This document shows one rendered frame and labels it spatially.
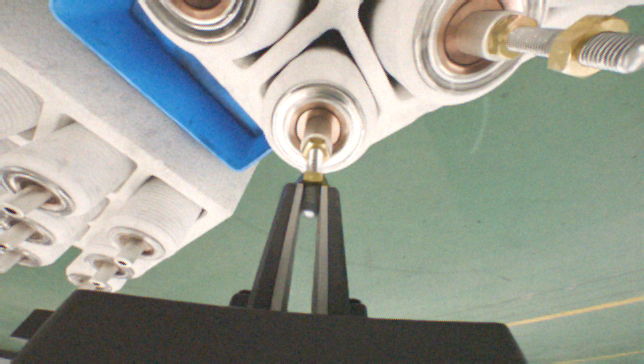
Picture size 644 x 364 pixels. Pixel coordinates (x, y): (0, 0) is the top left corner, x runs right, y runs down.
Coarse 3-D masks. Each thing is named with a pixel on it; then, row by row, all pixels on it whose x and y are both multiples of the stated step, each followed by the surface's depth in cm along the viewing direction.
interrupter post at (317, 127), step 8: (312, 120) 16; (320, 120) 16; (312, 128) 14; (320, 128) 14; (328, 128) 15; (304, 136) 14; (312, 136) 14; (320, 136) 14; (328, 136) 14; (304, 144) 14; (328, 144) 14
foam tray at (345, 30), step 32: (320, 0) 17; (352, 0) 17; (320, 32) 18; (352, 32) 18; (224, 64) 20; (256, 64) 20; (288, 64) 30; (256, 96) 22; (384, 96) 22; (384, 128) 24
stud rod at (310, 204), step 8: (312, 152) 13; (320, 152) 13; (312, 160) 12; (320, 160) 13; (312, 168) 12; (320, 168) 12; (304, 192) 10; (312, 192) 10; (320, 192) 11; (304, 200) 10; (312, 200) 10; (304, 208) 10; (312, 208) 10; (312, 216) 10
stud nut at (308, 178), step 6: (306, 174) 11; (312, 174) 11; (318, 174) 11; (300, 180) 10; (306, 180) 10; (312, 180) 10; (318, 180) 10; (324, 180) 11; (306, 186) 10; (318, 186) 10
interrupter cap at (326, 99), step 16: (320, 80) 14; (288, 96) 15; (304, 96) 15; (320, 96) 15; (336, 96) 15; (352, 96) 15; (272, 112) 16; (288, 112) 16; (304, 112) 16; (320, 112) 16; (336, 112) 16; (352, 112) 15; (272, 128) 16; (288, 128) 16; (304, 128) 17; (336, 128) 16; (352, 128) 16; (288, 144) 17; (336, 144) 17; (352, 144) 17; (304, 160) 18; (336, 160) 18
